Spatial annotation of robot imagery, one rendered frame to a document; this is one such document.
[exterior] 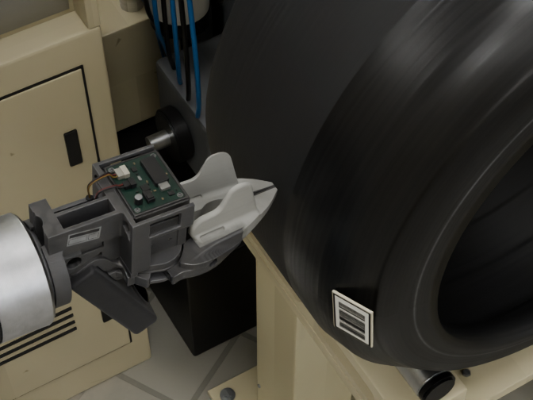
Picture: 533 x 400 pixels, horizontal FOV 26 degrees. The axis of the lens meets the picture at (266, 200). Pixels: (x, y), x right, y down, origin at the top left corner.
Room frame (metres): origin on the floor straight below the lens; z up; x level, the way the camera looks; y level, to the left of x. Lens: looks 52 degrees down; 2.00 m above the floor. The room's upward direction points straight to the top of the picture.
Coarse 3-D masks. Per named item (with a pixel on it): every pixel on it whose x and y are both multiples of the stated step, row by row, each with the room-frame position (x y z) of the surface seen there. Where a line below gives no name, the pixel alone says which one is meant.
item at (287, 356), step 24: (264, 288) 1.03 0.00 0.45; (264, 312) 1.03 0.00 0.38; (288, 312) 0.96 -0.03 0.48; (264, 336) 1.03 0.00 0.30; (288, 336) 0.96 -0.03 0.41; (264, 360) 1.03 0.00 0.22; (288, 360) 0.96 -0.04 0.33; (312, 360) 0.96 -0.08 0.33; (264, 384) 1.03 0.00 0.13; (288, 384) 0.96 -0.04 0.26; (312, 384) 0.96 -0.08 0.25; (336, 384) 0.99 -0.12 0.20
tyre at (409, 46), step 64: (256, 0) 0.73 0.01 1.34; (320, 0) 0.69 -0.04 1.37; (384, 0) 0.66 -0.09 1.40; (448, 0) 0.64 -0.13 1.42; (512, 0) 0.62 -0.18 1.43; (256, 64) 0.69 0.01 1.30; (320, 64) 0.65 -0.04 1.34; (384, 64) 0.62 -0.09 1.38; (448, 64) 0.60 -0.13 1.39; (512, 64) 0.59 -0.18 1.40; (256, 128) 0.65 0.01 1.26; (320, 128) 0.61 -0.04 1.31; (384, 128) 0.58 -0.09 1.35; (448, 128) 0.57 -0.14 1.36; (512, 128) 0.57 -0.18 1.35; (320, 192) 0.57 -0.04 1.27; (384, 192) 0.55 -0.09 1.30; (448, 192) 0.55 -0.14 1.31; (512, 192) 0.85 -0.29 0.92; (320, 256) 0.55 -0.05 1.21; (384, 256) 0.53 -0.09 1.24; (448, 256) 0.54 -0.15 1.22; (512, 256) 0.76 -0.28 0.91; (320, 320) 0.56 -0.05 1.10; (384, 320) 0.53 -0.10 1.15; (448, 320) 0.67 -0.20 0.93; (512, 320) 0.63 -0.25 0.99
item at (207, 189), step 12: (216, 156) 0.60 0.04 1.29; (228, 156) 0.60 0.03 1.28; (204, 168) 0.59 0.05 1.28; (216, 168) 0.60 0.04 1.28; (228, 168) 0.60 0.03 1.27; (192, 180) 0.59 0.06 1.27; (204, 180) 0.59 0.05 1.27; (216, 180) 0.59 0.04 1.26; (228, 180) 0.60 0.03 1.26; (240, 180) 0.61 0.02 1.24; (252, 180) 0.61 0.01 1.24; (192, 192) 0.58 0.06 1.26; (204, 192) 0.59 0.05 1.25; (216, 192) 0.59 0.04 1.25; (204, 204) 0.58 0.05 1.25; (216, 204) 0.58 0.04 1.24
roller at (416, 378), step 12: (408, 372) 0.61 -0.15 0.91; (420, 372) 0.61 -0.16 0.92; (432, 372) 0.61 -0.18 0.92; (444, 372) 0.61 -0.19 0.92; (408, 384) 0.61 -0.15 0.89; (420, 384) 0.60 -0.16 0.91; (432, 384) 0.59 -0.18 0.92; (444, 384) 0.60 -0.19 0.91; (420, 396) 0.59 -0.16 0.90; (432, 396) 0.59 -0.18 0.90
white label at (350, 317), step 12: (336, 300) 0.53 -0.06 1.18; (348, 300) 0.53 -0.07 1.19; (336, 312) 0.53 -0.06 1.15; (348, 312) 0.53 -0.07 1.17; (360, 312) 0.52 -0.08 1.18; (372, 312) 0.51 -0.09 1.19; (336, 324) 0.54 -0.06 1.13; (348, 324) 0.53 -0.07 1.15; (360, 324) 0.52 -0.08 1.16; (372, 324) 0.51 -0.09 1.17; (360, 336) 0.52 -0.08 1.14; (372, 336) 0.52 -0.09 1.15
